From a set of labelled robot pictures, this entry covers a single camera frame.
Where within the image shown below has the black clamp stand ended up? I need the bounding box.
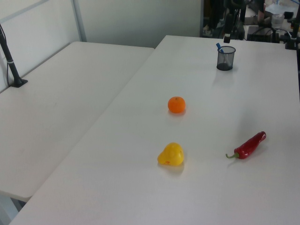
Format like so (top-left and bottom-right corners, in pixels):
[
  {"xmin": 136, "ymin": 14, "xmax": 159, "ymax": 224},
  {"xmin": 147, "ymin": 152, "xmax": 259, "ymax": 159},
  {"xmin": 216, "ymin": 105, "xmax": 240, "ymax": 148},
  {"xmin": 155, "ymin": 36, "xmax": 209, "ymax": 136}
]
[{"xmin": 284, "ymin": 14, "xmax": 300, "ymax": 50}]

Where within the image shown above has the orange mandarin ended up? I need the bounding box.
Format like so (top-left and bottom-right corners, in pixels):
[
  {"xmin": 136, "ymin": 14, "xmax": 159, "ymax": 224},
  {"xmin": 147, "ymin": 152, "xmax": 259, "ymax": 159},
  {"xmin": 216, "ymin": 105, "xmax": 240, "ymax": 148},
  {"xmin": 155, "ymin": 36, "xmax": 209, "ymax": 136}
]
[{"xmin": 167, "ymin": 96, "xmax": 186, "ymax": 114}]

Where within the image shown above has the grey partition frame post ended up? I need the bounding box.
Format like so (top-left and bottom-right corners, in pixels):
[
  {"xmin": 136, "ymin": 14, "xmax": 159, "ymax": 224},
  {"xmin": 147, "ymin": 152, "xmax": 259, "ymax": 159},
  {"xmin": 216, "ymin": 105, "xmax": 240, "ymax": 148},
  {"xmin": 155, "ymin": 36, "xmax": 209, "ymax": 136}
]
[{"xmin": 72, "ymin": 0, "xmax": 88, "ymax": 43}]

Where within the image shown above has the black flat box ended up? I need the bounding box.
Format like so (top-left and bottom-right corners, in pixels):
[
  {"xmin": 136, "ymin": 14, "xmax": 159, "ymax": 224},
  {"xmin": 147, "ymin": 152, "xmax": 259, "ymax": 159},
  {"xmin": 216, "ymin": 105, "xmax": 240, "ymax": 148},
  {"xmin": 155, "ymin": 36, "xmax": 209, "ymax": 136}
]
[{"xmin": 247, "ymin": 25, "xmax": 282, "ymax": 43}]

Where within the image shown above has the black camera stand pole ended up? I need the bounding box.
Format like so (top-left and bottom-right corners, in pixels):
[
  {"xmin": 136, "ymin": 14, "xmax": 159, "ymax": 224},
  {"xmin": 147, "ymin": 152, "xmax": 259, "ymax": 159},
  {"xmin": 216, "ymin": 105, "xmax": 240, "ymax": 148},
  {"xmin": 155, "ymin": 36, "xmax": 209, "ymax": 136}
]
[{"xmin": 0, "ymin": 23, "xmax": 29, "ymax": 88}]

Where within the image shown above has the dark trouser leg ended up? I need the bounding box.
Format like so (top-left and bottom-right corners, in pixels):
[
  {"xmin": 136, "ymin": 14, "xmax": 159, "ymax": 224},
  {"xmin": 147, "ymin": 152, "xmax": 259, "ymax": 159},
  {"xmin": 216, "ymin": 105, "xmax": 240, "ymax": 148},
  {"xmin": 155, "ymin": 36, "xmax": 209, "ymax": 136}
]
[{"xmin": 211, "ymin": 0, "xmax": 222, "ymax": 30}]

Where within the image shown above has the black mesh pen cup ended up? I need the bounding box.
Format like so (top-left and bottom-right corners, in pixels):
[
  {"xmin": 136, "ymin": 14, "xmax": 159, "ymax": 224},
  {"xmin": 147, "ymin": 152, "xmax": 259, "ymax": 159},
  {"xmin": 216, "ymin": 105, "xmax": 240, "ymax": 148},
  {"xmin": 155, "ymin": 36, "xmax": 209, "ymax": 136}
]
[{"xmin": 216, "ymin": 45, "xmax": 236, "ymax": 71}]

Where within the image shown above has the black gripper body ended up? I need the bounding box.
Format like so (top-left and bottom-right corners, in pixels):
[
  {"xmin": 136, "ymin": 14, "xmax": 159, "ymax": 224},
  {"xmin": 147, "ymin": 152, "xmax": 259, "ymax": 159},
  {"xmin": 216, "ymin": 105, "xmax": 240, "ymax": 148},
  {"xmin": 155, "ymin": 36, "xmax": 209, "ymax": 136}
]
[{"xmin": 224, "ymin": 13, "xmax": 234, "ymax": 35}]

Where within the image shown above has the clear plastic cup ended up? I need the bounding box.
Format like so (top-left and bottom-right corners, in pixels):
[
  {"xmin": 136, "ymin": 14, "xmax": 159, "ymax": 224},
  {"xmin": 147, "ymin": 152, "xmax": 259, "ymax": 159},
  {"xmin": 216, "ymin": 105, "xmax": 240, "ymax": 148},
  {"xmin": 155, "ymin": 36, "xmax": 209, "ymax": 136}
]
[{"xmin": 271, "ymin": 13, "xmax": 285, "ymax": 29}]

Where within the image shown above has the red chili pepper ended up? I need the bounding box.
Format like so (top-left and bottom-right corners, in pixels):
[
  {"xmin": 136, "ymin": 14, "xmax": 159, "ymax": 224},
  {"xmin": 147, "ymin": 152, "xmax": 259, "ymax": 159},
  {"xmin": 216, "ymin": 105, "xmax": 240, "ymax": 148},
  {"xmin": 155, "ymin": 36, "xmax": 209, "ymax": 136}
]
[{"xmin": 225, "ymin": 131, "xmax": 267, "ymax": 161}]

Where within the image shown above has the blue white marker pen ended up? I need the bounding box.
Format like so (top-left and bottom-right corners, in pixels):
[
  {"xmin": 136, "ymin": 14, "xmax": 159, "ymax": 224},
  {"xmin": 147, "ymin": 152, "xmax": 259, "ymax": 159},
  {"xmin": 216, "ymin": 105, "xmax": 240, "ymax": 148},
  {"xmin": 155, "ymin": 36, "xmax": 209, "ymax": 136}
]
[{"xmin": 216, "ymin": 42, "xmax": 227, "ymax": 64}]

